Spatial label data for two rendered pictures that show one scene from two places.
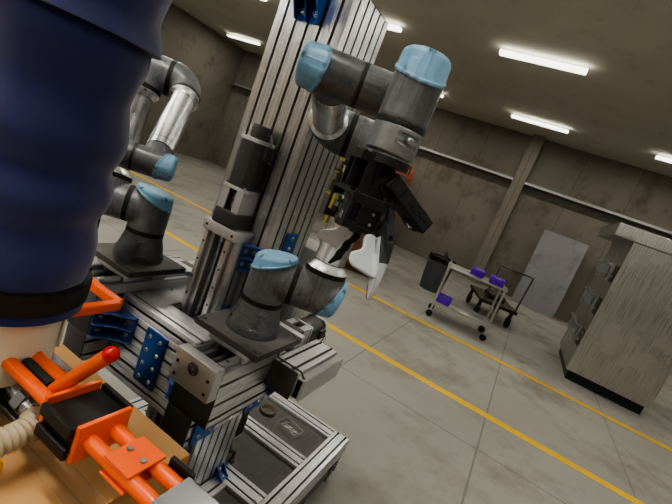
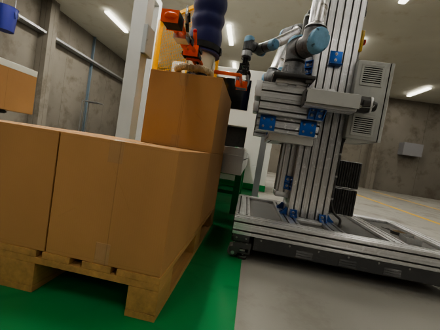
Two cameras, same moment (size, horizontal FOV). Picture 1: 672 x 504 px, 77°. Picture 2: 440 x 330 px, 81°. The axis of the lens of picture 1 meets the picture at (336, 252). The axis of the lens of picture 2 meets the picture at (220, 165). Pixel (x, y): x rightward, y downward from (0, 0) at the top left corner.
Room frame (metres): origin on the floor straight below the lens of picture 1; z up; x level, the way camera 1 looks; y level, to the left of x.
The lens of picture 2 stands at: (0.34, -1.22, 0.56)
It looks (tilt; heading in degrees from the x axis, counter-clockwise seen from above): 3 degrees down; 73
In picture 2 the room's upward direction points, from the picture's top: 9 degrees clockwise
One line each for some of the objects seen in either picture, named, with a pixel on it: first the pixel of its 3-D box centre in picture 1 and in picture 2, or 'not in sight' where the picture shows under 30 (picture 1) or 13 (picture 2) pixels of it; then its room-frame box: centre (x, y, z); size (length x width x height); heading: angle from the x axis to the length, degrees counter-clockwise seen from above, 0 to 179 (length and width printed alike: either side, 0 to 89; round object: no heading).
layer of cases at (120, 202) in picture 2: not in sight; (118, 174); (0.24, 0.32, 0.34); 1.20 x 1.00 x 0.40; 66
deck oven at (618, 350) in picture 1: (621, 310); not in sight; (6.07, -4.14, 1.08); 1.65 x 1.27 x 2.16; 157
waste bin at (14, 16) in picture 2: not in sight; (6, 18); (-2.83, 5.88, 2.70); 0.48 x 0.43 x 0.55; 67
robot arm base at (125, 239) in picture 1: (141, 241); not in sight; (1.30, 0.60, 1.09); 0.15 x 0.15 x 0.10
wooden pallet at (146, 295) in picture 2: not in sight; (111, 222); (0.24, 0.32, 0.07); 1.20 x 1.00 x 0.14; 66
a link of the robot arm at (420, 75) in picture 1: (413, 92); not in sight; (0.65, -0.02, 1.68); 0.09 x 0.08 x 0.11; 4
